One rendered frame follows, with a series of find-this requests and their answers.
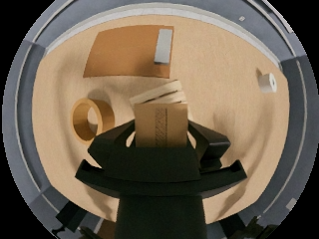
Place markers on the brown cardboard carton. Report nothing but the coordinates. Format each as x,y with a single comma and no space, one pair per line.
161,125

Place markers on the brown clipboard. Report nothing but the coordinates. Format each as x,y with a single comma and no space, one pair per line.
139,50

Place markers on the small square wooden pallet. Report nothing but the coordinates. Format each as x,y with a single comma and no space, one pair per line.
156,94

